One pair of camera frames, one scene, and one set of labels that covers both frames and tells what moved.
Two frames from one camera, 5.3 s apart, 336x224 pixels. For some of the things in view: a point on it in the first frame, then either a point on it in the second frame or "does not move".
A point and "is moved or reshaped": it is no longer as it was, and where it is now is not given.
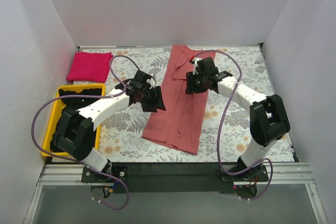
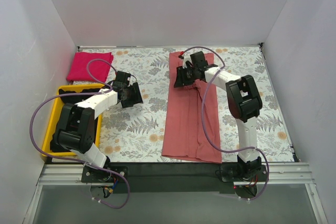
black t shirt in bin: (77, 103) does not move
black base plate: (174, 177) does not move
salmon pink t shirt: (175, 119) is moved or reshaped
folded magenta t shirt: (91, 67) does not move
